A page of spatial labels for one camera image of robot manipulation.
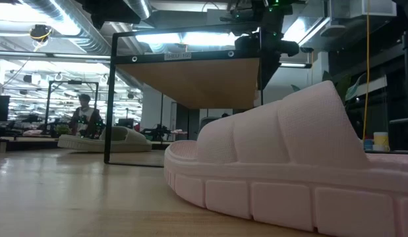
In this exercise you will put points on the pink foam slide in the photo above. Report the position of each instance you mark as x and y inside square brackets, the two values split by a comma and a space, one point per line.
[289, 148]

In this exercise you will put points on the grey foam slide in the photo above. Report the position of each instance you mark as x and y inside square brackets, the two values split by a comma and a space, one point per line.
[124, 141]

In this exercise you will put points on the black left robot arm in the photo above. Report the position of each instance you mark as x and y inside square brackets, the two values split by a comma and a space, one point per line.
[108, 11]

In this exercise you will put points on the grey office chair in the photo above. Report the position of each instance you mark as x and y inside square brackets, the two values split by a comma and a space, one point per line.
[207, 123]

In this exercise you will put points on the blue and white box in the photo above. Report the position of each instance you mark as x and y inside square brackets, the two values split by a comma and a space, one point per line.
[368, 144]

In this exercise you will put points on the yellow container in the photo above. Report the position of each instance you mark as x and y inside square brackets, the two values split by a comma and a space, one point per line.
[381, 140]

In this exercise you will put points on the white cup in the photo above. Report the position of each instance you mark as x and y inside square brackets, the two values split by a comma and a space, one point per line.
[381, 148]

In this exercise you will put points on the person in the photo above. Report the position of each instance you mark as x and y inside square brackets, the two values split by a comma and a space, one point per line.
[85, 115]

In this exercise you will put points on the black monitor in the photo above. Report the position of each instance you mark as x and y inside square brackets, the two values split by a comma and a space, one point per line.
[0, 108]

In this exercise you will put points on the wooden shelf black metal frame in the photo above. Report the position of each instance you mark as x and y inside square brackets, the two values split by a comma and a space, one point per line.
[190, 82]

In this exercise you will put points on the silver ventilation duct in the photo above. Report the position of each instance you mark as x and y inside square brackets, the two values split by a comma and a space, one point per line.
[85, 36]

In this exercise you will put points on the black metal gantry frame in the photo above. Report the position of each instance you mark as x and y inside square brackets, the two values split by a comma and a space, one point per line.
[47, 105]

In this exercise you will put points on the black aluminium table frame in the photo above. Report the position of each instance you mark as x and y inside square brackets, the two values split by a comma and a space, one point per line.
[25, 145]

